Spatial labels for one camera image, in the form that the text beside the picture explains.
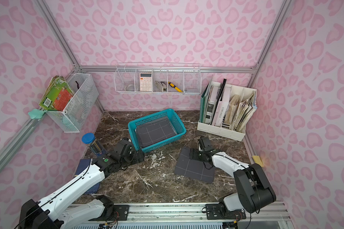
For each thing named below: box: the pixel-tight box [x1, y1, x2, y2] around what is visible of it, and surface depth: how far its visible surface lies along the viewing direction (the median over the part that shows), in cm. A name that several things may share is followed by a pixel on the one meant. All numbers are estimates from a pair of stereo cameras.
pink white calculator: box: [139, 72, 153, 92], surface depth 97 cm
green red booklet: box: [38, 75, 75, 112], surface depth 73 cm
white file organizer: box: [197, 78, 258, 142], surface depth 100 cm
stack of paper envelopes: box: [224, 90, 258, 133], surface depth 97 cm
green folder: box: [199, 74, 214, 124], surface depth 92 cm
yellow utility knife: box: [167, 81, 183, 93], surface depth 100 cm
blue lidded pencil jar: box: [81, 132, 107, 156], surface depth 84 cm
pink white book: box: [211, 86, 232, 127], surface depth 95 cm
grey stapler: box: [154, 80, 168, 93], surface depth 101 cm
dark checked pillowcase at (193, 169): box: [174, 146, 216, 184], surface depth 88 cm
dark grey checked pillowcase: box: [136, 118, 177, 148], surface depth 100 cm
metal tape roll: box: [124, 84, 135, 92], surface depth 99 cm
